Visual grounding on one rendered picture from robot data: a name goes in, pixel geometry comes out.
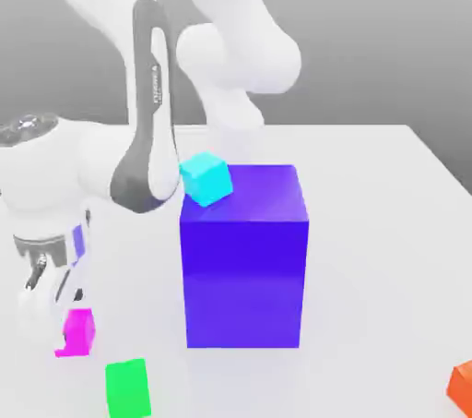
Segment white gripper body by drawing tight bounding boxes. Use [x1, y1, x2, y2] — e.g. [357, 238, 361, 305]
[17, 257, 93, 317]

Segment small magenta cube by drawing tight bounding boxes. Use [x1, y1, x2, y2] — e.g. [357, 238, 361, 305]
[53, 307, 97, 359]

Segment small green cube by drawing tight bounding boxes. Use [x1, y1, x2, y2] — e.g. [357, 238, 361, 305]
[104, 357, 153, 418]

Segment small cyan cube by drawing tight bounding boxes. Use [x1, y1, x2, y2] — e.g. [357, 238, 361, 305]
[179, 150, 234, 208]

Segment small orange cube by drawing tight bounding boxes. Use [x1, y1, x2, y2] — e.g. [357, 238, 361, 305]
[445, 360, 472, 418]

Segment large blue box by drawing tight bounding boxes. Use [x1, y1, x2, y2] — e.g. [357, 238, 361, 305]
[179, 163, 310, 350]

